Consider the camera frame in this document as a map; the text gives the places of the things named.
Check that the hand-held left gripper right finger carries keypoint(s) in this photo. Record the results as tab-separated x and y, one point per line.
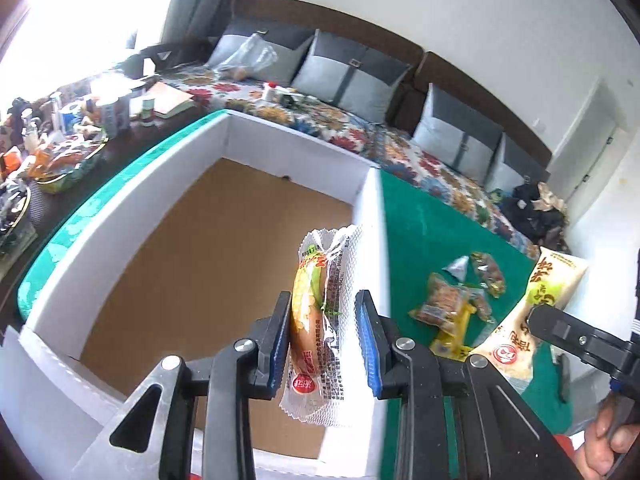
367	350

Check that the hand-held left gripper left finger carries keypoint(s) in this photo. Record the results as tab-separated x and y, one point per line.
277	355

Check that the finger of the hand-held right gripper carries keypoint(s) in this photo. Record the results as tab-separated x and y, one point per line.
575	332
565	380

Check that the hot dog bun packet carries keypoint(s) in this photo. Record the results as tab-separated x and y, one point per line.
310	320

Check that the long cream white snack packet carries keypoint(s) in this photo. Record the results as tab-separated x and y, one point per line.
555	285

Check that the white cardboard box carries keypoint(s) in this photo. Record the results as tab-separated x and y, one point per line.
200	260

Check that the green bowl of snacks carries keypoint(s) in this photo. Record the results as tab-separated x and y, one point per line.
65	162

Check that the person's right hand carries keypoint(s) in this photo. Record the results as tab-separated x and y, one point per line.
600	455

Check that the brown snack clear packet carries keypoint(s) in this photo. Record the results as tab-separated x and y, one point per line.
440	300

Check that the yellow snack packet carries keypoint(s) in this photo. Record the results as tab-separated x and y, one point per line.
457	332

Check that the small green-edged snack packet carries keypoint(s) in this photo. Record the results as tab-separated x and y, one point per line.
487	272

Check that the silver triangular snack packet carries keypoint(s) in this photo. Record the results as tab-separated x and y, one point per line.
457	267

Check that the dark clothing pile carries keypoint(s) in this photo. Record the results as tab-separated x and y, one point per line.
525	220

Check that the beige crumpled cloth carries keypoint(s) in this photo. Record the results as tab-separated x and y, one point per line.
550	197

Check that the green satin cloth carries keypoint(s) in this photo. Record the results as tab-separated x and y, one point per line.
425	220

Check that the grey two-tone pillow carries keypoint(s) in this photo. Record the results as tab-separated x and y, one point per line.
280	45
515	165
450	130
350	75

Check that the white door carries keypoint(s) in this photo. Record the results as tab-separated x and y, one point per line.
595	150

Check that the floral bedsheet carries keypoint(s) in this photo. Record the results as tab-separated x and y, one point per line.
350	130

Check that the dark wooden side table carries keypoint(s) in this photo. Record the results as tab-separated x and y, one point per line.
150	135

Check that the small white bottle red cap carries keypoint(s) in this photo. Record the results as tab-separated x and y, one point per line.
270	92

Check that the small green-capped bottle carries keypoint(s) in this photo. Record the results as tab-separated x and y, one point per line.
148	112

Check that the beige book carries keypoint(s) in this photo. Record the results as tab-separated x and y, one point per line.
172	100

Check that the pack of white cups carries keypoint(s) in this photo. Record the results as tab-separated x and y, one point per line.
112	115

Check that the clear plastic bag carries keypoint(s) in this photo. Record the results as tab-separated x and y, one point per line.
250	52

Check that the black bag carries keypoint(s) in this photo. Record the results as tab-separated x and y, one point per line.
165	55

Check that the grey curtain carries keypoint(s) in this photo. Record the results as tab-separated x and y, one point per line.
200	0

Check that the window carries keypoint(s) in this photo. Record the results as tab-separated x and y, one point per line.
75	10

